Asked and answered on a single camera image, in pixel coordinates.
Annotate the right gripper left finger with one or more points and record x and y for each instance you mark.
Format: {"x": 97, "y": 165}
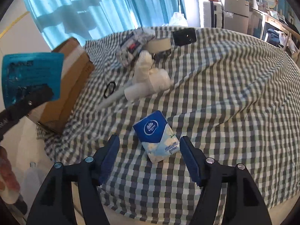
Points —
{"x": 54, "y": 201}

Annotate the blue blister pill pack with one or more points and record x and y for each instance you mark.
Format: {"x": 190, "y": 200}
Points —
{"x": 24, "y": 73}

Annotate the white slim tube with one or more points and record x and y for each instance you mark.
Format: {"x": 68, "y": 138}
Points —
{"x": 111, "y": 99}

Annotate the white pump bottle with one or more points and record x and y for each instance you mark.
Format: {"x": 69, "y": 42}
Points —
{"x": 138, "y": 91}

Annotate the patterned plastic snack bag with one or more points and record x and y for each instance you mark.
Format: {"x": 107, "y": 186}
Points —
{"x": 131, "y": 46}

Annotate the brown cardboard box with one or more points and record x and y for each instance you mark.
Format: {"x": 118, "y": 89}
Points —
{"x": 77, "y": 68}

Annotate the teal window curtain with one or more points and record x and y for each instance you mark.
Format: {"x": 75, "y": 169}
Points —
{"x": 58, "y": 20}

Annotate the green checkered tablecloth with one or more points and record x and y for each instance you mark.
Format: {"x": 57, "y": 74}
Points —
{"x": 235, "y": 96}

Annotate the masking tape roll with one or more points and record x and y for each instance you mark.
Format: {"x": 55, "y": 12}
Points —
{"x": 155, "y": 46}

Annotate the black pouch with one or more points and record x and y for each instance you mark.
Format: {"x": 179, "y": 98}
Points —
{"x": 184, "y": 36}

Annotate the white plastic bag by window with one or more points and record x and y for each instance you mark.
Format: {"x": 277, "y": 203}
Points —
{"x": 178, "y": 19}

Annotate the wooden desk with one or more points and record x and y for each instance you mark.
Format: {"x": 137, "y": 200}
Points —
{"x": 277, "y": 24}

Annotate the white suitcase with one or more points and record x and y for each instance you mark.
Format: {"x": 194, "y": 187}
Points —
{"x": 211, "y": 14}

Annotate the silver mini fridge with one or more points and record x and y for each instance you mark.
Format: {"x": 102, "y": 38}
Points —
{"x": 236, "y": 15}

